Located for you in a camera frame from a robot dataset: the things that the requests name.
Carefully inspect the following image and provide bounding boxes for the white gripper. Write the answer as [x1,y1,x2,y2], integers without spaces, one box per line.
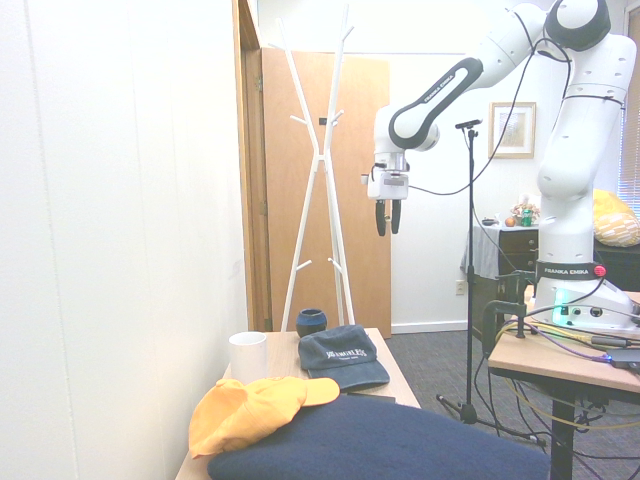
[360,167,413,237]

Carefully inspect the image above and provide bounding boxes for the navy blue baseball cap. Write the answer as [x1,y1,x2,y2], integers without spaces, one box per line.
[298,324,391,392]

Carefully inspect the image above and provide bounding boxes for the yellow baseball cap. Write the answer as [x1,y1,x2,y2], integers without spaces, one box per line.
[188,377,341,460]

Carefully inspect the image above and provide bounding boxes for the brown wooden door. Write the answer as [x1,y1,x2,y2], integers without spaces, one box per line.
[232,0,394,337]

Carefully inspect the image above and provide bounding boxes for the white wooden coat rack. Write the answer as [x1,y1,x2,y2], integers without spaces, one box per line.
[268,4,357,334]

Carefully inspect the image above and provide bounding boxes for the grey cloth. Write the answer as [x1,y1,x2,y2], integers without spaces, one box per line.
[459,224,503,279]

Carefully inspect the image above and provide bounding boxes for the dark blue round ceramic pot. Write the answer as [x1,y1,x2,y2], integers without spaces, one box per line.
[295,307,329,340]

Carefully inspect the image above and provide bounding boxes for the dark wooden dresser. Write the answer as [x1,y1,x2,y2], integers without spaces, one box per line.
[498,227,640,301]

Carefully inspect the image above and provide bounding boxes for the decorative flower figurine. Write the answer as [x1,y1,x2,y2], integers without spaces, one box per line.
[509,192,541,226]

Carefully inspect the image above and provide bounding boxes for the black metal table clamp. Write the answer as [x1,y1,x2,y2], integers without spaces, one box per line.
[482,269,539,359]

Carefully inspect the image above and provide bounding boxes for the light wooden side table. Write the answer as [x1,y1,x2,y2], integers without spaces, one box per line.
[174,327,422,480]

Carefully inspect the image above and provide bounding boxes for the white cylindrical cup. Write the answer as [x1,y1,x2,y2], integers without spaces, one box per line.
[228,331,269,385]

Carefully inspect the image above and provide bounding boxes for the light wooden robot table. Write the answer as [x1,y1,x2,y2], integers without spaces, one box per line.
[487,289,640,480]

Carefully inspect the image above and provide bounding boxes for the dark blue felt cushion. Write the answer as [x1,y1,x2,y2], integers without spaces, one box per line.
[206,395,552,480]

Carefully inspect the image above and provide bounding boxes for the yellow patterned pillow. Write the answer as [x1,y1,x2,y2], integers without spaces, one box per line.
[592,189,640,248]

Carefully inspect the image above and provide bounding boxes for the window blinds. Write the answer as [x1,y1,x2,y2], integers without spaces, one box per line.
[617,0,640,206]

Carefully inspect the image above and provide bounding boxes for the black camera tripod stand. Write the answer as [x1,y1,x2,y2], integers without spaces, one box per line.
[435,119,547,446]

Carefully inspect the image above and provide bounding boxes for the framed wall picture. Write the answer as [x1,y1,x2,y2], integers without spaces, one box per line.
[488,101,537,160]

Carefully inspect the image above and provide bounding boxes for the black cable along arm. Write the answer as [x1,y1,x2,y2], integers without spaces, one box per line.
[408,7,626,195]

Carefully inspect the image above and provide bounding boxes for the yellow cable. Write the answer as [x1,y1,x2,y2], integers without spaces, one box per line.
[492,319,640,436]

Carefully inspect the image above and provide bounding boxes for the purple cable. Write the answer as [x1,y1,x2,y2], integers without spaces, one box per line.
[519,324,614,362]

